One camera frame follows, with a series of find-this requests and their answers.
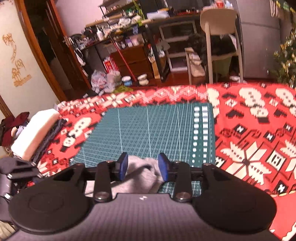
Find cream plastic chair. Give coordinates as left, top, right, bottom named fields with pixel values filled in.
left=185, top=9, right=244, bottom=85

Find black fluffy dog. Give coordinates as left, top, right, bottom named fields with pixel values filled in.
left=187, top=33, right=237, bottom=64

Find black computer tower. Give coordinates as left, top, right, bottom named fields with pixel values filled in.
left=139, top=0, right=166, bottom=14

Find green storage bin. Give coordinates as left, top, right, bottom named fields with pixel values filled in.
left=211, top=56, right=233, bottom=77

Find white tote bag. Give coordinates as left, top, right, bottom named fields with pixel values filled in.
left=185, top=47, right=206, bottom=77

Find grey refrigerator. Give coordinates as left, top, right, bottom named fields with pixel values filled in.
left=236, top=0, right=281, bottom=79

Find dark wooden desk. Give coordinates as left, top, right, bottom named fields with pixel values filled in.
left=139, top=10, right=204, bottom=81

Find maroon clothes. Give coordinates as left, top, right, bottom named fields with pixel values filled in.
left=0, top=112, right=30, bottom=147

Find folded cream sweater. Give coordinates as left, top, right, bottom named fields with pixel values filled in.
left=10, top=109, right=61, bottom=161

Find white drawer unit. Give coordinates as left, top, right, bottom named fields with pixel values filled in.
left=158, top=21, right=198, bottom=72

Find light blue cloth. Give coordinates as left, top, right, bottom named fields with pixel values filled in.
left=146, top=10, right=170, bottom=19

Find pale sliding door gold print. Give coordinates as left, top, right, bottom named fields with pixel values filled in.
left=0, top=0, right=67, bottom=116

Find brown wooden drawer chest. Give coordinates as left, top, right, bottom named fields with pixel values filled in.
left=110, top=44, right=154, bottom=80

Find red patterned blanket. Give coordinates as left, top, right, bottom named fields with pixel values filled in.
left=25, top=82, right=296, bottom=241

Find red broom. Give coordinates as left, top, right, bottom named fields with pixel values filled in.
left=107, top=32, right=138, bottom=82

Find small Christmas tree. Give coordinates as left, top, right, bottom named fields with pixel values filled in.
left=269, top=30, right=296, bottom=88

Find green cutting mat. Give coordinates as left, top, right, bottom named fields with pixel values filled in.
left=69, top=103, right=216, bottom=194

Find green stencil ruler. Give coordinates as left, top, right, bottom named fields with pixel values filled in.
left=113, top=86, right=134, bottom=93

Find dark wooden door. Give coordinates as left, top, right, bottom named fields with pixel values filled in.
left=24, top=0, right=92, bottom=93

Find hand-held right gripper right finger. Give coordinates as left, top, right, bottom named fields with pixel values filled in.
left=158, top=152, right=232, bottom=202

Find red printed box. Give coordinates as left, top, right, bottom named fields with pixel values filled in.
left=103, top=57, right=119, bottom=73

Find cluttered dark shelf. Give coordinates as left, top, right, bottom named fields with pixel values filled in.
left=69, top=0, right=167, bottom=77

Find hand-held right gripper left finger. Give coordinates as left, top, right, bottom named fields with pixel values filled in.
left=54, top=152, right=129, bottom=202

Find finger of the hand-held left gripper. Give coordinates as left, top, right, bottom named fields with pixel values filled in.
left=0, top=158, right=40, bottom=179

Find grey knit sweater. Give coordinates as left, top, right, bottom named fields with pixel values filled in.
left=84, top=156, right=163, bottom=194

